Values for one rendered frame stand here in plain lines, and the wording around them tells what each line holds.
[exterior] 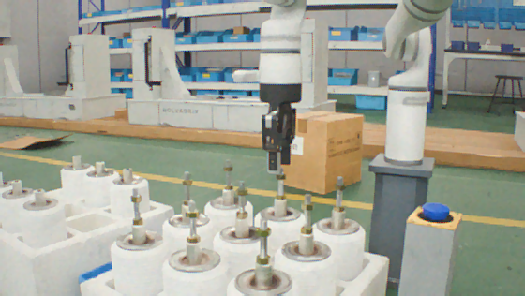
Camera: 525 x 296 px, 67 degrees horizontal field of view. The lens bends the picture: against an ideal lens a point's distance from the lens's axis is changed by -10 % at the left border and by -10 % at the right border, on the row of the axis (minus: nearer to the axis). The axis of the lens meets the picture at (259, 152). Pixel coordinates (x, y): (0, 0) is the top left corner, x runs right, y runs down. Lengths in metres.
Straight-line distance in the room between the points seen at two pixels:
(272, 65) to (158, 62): 2.65
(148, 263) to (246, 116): 2.20
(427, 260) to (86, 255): 0.66
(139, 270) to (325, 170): 1.21
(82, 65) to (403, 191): 3.15
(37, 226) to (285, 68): 0.57
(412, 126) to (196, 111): 2.16
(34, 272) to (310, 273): 0.53
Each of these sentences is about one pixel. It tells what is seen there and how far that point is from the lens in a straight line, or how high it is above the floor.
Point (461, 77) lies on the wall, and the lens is 8.85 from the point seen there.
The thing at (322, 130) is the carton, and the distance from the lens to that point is 1.75.
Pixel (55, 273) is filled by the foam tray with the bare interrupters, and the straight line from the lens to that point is 0.93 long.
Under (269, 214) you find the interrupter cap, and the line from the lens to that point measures 0.82.
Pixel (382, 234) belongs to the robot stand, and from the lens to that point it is 1.07.
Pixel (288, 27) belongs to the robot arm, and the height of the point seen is 0.59.
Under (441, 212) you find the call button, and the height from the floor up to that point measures 0.33.
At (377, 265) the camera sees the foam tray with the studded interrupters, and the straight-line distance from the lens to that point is 0.80.
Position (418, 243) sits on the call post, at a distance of 0.64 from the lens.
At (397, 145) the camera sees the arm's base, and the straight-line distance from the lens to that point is 1.03.
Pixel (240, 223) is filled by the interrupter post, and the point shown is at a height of 0.28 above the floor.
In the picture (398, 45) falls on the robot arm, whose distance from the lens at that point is 0.98.
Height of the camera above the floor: 0.53
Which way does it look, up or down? 12 degrees down
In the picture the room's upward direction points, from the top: straight up
